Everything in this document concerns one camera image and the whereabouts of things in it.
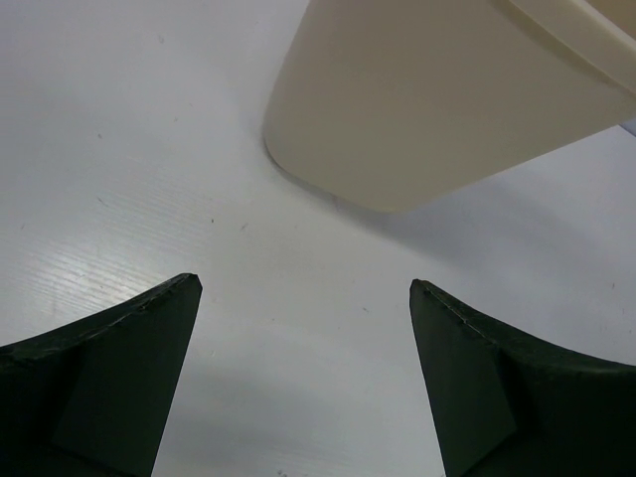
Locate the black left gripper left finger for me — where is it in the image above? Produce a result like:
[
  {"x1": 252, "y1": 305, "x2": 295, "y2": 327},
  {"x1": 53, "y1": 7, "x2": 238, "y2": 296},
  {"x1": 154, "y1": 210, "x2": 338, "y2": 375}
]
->
[{"x1": 1, "y1": 273, "x2": 203, "y2": 476}]

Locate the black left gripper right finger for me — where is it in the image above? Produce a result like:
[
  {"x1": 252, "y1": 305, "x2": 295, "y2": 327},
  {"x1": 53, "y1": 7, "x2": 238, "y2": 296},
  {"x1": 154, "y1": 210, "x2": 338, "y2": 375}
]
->
[{"x1": 409, "y1": 280, "x2": 635, "y2": 476}]

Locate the beige plastic bin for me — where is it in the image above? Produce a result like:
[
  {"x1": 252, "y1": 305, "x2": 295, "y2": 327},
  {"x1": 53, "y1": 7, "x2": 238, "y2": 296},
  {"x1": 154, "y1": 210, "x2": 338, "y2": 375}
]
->
[{"x1": 262, "y1": 0, "x2": 635, "y2": 213}]

